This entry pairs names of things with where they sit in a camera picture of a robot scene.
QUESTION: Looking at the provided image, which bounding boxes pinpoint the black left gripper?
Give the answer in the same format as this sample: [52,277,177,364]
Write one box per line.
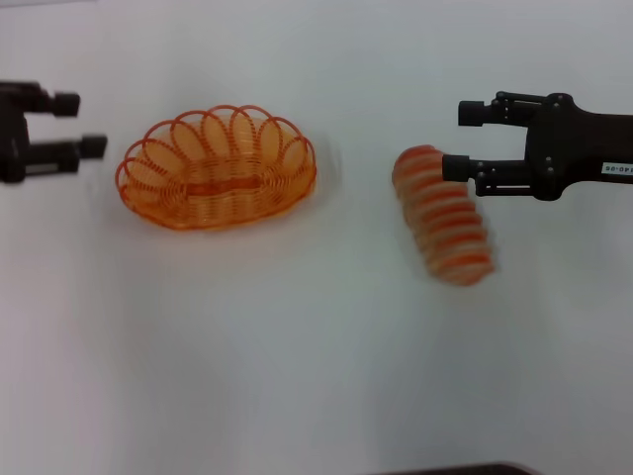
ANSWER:
[0,80,109,186]

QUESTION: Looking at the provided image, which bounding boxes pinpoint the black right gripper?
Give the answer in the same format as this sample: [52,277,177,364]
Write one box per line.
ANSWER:
[441,91,633,202]

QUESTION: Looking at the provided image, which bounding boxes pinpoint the long striped bread loaf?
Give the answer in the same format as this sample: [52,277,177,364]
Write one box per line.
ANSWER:
[392,143,496,287]

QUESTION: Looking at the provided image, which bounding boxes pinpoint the orange plastic wire basket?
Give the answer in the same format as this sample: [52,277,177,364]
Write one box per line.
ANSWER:
[115,103,317,233]

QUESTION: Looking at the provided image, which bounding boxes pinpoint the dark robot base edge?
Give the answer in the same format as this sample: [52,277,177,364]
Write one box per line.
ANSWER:
[380,462,538,475]

